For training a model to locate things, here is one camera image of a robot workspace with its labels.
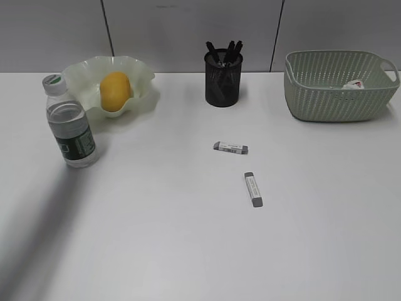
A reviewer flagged yellow mango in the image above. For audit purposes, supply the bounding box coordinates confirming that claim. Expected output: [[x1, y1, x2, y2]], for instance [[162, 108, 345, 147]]
[[100, 71, 132, 112]]

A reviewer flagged clear water bottle green label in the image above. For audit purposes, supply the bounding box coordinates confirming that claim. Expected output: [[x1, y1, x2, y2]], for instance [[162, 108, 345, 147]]
[[42, 74, 97, 168]]

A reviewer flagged white waste paper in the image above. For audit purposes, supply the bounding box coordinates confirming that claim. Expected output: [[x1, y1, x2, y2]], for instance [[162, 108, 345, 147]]
[[341, 80, 365, 90]]

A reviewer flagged grey white eraser top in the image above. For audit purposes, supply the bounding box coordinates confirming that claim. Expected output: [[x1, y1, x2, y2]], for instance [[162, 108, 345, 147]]
[[213, 141, 248, 154]]

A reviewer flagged grey white eraser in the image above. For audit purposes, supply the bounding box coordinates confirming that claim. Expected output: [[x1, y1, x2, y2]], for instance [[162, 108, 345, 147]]
[[244, 172, 263, 208], [213, 141, 248, 154]]

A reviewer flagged grey white eraser right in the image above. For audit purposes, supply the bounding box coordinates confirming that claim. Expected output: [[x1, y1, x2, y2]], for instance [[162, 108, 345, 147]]
[[244, 172, 263, 208]]

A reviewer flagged black mesh pen holder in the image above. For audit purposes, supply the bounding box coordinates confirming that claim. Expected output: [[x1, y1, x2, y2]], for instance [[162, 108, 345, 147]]
[[204, 51, 243, 108]]

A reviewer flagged pale green woven basket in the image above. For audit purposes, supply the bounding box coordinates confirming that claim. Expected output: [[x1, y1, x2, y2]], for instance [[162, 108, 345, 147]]
[[284, 50, 400, 122]]

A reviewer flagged pale green wavy plate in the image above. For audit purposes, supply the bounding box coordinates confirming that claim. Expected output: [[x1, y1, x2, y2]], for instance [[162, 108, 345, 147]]
[[62, 56, 155, 118]]

